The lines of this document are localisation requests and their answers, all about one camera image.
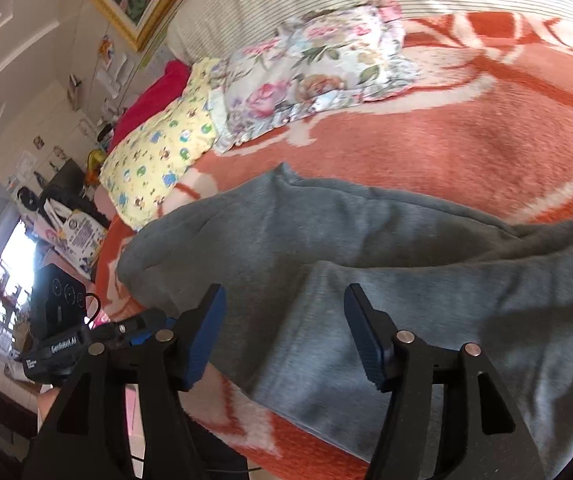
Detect red pillow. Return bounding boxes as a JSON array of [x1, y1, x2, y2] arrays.
[[108, 61, 191, 152]]

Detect black device with dials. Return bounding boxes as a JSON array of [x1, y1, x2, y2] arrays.
[[29, 263, 87, 341]]

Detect orange white patterned blanket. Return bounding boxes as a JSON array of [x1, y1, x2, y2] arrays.
[[98, 12, 573, 479]]

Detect grey sweat pants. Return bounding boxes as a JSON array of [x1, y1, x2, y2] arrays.
[[117, 165, 573, 477]]

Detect printed white tote bag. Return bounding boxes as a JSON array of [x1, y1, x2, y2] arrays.
[[39, 198, 108, 281]]

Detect floral print pillow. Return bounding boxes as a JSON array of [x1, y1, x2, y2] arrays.
[[209, 0, 419, 153]]

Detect person's left hand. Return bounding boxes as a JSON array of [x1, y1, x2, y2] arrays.
[[37, 385, 61, 428]]

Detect yellow cartoon print pillow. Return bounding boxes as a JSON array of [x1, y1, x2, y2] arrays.
[[100, 58, 218, 231]]

